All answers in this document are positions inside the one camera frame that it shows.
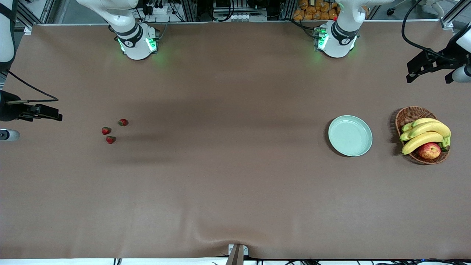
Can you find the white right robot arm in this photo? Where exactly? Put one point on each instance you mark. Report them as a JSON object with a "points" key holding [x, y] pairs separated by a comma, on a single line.
{"points": [[138, 49]]}

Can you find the red strawberry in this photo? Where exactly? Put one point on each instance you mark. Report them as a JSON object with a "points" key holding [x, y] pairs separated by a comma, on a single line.
{"points": [[123, 122], [110, 140], [106, 130]]}

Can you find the grey metal camera bracket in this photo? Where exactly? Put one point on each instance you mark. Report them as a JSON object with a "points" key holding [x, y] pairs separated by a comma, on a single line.
{"points": [[237, 255]]}

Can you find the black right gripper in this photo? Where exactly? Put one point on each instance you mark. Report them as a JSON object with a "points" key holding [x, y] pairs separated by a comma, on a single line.
{"points": [[8, 109]]}

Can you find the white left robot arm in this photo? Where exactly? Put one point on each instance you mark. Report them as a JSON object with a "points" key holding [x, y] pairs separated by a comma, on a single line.
{"points": [[336, 46]]}

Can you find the light green round plate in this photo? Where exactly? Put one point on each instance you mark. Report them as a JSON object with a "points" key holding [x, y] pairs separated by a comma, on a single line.
{"points": [[349, 136]]}

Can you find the orange snack bags pile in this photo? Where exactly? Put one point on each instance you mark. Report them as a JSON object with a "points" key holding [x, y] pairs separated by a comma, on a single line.
{"points": [[312, 11]]}

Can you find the brown wicker basket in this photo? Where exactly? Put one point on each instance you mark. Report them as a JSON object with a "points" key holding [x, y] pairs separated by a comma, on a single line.
{"points": [[412, 114]]}

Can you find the yellow banana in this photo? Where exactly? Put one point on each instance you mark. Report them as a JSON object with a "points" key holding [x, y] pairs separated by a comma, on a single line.
{"points": [[419, 141], [423, 120], [434, 128]]}

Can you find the red apple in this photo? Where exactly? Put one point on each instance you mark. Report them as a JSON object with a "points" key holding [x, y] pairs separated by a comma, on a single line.
{"points": [[429, 151]]}

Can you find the brown table mat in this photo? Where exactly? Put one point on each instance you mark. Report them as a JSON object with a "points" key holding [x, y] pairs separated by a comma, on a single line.
{"points": [[235, 202]]}

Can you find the white power strip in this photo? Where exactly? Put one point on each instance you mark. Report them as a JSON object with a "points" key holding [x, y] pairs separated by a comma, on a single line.
{"points": [[160, 10], [246, 17]]}

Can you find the aluminium frame profile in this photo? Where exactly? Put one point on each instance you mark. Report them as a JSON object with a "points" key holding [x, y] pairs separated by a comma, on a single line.
{"points": [[447, 23], [287, 9], [48, 11], [189, 11]]}

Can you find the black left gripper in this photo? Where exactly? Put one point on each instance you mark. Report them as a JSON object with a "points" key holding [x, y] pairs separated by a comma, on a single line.
{"points": [[448, 59]]}

